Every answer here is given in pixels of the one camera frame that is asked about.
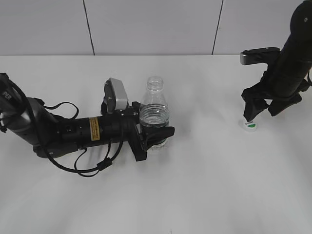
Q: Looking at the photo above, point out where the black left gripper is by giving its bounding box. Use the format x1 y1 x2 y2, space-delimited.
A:
98 102 175 161

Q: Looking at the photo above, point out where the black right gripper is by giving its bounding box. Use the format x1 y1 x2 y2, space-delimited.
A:
242 48 309 122

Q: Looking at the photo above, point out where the clear Cestbon water bottle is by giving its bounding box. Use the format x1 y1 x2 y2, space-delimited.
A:
138 76 171 152

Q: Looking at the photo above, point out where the white green bottle cap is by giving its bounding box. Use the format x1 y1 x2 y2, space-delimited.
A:
238 119 258 133

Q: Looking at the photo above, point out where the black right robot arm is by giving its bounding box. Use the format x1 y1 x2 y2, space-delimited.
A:
240 0 312 122

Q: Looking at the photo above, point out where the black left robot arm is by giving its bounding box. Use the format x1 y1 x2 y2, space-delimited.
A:
0 73 175 161

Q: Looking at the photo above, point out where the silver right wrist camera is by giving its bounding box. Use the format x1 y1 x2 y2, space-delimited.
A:
240 47 280 65

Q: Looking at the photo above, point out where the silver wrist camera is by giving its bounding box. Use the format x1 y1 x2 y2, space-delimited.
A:
104 78 128 113
240 47 280 65

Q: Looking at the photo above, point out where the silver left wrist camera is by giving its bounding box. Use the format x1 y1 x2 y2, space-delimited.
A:
104 78 128 113

